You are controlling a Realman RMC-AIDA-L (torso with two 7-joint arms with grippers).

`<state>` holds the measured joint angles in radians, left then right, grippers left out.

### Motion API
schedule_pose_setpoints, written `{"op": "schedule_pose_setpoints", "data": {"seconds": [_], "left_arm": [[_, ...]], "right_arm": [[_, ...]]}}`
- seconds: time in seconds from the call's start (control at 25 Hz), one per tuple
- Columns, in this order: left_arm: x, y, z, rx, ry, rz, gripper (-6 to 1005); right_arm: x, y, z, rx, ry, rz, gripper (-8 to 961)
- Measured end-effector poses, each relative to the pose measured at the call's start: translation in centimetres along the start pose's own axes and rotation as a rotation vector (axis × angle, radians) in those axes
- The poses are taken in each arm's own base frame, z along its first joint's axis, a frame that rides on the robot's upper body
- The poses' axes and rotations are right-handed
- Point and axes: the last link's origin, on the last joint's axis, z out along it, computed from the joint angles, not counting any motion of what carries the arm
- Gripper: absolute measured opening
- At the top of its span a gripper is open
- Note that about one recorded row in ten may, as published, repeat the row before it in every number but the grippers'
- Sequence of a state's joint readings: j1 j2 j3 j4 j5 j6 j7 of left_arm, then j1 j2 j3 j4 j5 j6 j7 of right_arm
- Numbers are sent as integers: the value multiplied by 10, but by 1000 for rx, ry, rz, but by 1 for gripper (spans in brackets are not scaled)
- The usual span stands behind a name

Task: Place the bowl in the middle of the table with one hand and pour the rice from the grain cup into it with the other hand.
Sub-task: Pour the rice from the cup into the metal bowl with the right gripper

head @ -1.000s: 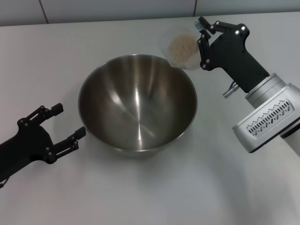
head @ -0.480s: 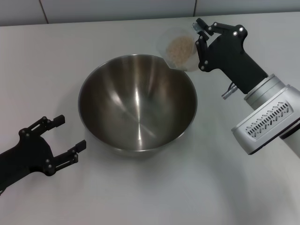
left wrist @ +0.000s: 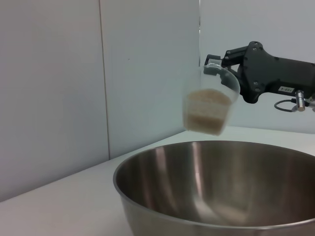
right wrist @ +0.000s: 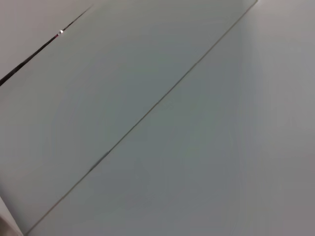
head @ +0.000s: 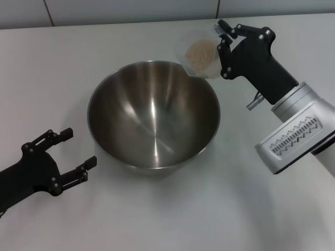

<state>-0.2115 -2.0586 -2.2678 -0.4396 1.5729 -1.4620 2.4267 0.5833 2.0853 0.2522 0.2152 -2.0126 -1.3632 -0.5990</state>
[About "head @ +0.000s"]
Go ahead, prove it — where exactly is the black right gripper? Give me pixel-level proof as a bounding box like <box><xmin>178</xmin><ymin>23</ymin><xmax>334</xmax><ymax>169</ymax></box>
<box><xmin>213</xmin><ymin>19</ymin><xmax>299</xmax><ymax>105</ymax></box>

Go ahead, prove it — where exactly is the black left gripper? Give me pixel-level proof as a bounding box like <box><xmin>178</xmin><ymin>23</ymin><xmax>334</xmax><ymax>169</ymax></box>
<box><xmin>0</xmin><ymin>127</ymin><xmax>98</xmax><ymax>218</ymax></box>

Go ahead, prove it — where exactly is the clear plastic cup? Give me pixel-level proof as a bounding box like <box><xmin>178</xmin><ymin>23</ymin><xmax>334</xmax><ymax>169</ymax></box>
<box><xmin>174</xmin><ymin>26</ymin><xmax>222</xmax><ymax>80</ymax></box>

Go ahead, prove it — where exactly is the stainless steel mixing bowl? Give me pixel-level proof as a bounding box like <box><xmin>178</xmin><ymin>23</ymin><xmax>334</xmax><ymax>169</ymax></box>
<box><xmin>86</xmin><ymin>60</ymin><xmax>221</xmax><ymax>177</ymax></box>

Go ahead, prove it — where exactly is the silver plug with thin cable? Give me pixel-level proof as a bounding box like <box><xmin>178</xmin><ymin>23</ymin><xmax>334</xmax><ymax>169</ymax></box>
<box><xmin>247</xmin><ymin>90</ymin><xmax>265</xmax><ymax>110</ymax></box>

